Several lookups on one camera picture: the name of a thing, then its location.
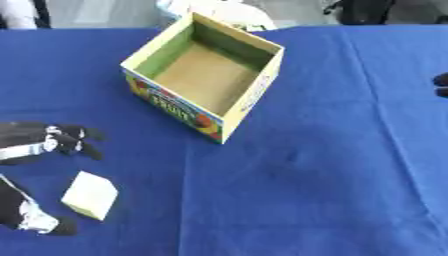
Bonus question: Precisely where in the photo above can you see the open cardboard box green inside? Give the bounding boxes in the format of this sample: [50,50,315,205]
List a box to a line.
[119,11,287,145]

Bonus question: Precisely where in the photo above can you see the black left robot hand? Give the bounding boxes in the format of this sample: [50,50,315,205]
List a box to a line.
[0,121,109,237]

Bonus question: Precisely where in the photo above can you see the black bag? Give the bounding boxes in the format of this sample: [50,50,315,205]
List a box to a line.
[322,0,399,26]

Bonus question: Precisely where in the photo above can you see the white bag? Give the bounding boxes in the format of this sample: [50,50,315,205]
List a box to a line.
[154,0,280,33]

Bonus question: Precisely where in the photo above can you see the pale yellow block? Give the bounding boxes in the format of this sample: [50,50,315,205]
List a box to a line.
[59,170,121,222]

